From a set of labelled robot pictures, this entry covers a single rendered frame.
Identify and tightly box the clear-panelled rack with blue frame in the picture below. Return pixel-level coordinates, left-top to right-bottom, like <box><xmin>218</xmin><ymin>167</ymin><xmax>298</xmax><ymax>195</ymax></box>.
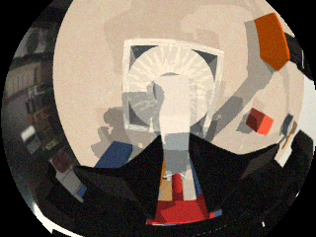
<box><xmin>183</xmin><ymin>169</ymin><xmax>197</xmax><ymax>200</ymax></box>

